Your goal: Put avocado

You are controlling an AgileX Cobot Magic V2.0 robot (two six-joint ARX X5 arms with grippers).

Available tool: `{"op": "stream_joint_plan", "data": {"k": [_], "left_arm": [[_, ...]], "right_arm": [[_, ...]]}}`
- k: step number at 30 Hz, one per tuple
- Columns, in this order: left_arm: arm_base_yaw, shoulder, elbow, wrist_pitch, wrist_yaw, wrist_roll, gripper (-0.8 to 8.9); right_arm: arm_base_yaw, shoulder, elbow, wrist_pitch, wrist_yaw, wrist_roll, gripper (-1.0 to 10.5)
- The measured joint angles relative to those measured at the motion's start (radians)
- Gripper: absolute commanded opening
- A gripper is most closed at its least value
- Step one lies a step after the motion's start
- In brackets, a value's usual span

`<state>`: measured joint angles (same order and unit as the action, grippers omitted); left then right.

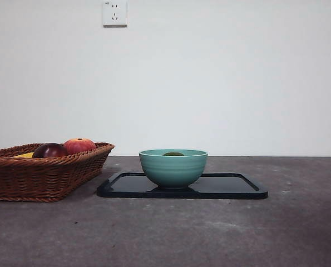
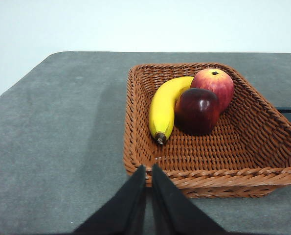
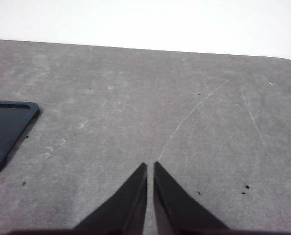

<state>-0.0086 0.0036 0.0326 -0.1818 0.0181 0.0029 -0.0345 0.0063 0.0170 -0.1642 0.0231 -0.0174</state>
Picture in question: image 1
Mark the green avocado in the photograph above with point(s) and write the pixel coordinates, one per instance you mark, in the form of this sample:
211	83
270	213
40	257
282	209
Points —
173	153

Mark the teal ribbed bowl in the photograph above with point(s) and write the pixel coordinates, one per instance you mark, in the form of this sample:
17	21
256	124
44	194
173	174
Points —
173	171

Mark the red orange apple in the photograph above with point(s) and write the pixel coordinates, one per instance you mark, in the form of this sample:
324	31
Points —
80	145

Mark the black rectangular tray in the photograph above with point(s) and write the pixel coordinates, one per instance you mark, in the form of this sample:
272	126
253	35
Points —
232	189

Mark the dark purple round fruit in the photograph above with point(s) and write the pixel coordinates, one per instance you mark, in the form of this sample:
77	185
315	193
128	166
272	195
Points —
50	150

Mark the yellow fruit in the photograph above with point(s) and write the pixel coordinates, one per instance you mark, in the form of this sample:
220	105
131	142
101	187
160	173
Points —
24	155

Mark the brown wicker basket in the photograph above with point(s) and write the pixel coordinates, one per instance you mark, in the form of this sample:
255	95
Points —
29	178

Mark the white wall socket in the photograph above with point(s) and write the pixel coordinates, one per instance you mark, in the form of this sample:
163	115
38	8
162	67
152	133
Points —
115	14

